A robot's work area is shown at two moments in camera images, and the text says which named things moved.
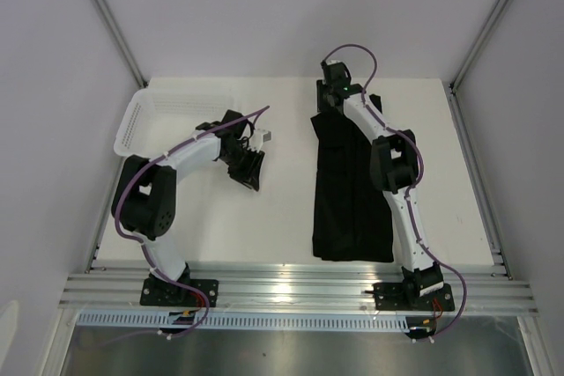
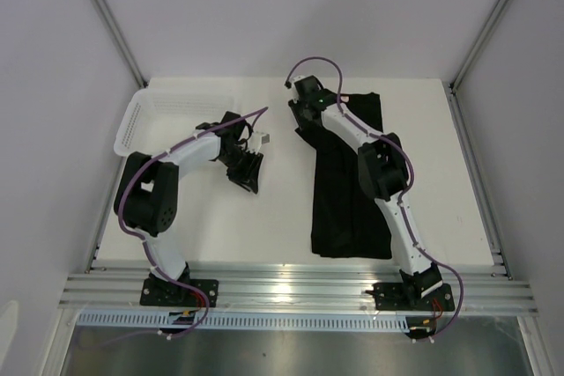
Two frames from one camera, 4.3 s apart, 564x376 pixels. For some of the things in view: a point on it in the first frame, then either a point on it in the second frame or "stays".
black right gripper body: x=322 y=99 to x=299 y=106
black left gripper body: x=242 y=163 stays
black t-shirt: x=352 y=214 stays
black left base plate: x=171 y=292 stays
